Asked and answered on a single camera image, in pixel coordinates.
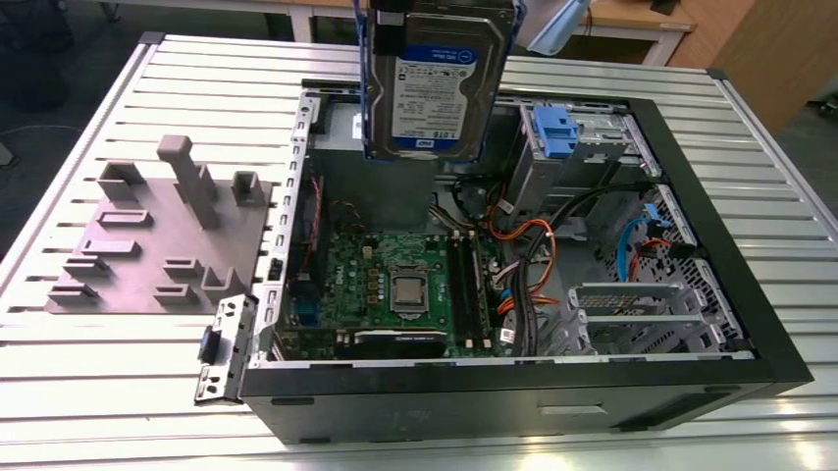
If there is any black PC case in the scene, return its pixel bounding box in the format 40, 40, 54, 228
239, 77, 816, 445

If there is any thin multicolour fan wire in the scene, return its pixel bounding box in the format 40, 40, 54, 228
329, 197, 367, 232

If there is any green motherboard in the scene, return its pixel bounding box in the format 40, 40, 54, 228
274, 229, 523, 362

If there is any multicolour power wire harness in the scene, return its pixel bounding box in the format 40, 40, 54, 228
429, 183, 566, 318

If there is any CPU socket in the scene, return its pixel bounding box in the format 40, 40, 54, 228
385, 263, 438, 324

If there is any wooden desk white frame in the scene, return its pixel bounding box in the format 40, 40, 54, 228
287, 0, 700, 68

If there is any thick black cable bundle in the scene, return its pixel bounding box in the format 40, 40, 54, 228
510, 181, 658, 356

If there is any silver slot retention bracket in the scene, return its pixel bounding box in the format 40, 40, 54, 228
194, 292, 259, 408

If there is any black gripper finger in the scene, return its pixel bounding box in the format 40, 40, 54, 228
369, 0, 411, 56

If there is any silver power supply unit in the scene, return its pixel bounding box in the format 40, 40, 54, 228
307, 102, 439, 235

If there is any grey parts rack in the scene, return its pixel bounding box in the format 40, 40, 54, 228
42, 134, 278, 318

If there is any wooden cabinet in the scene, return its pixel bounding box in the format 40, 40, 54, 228
670, 0, 838, 136

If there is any hard disk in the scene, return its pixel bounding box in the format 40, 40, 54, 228
353, 0, 521, 163

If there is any disk power wire black connector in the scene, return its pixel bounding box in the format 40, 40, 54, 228
638, 237, 697, 261

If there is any silver optical drive cage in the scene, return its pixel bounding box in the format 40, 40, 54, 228
509, 101, 660, 220

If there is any silver CPU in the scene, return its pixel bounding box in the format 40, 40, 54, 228
390, 277, 433, 306

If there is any blue data wire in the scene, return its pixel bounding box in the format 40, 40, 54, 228
617, 201, 664, 285

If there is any black RAM slot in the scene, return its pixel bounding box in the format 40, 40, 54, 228
447, 229, 478, 348
465, 229, 498, 348

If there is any red black twisted wire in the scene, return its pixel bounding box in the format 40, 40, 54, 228
302, 174, 327, 282

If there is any black graphics card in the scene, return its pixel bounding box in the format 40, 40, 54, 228
333, 327, 454, 362

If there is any blue plastic bay latch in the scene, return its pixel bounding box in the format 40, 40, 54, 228
533, 104, 582, 161

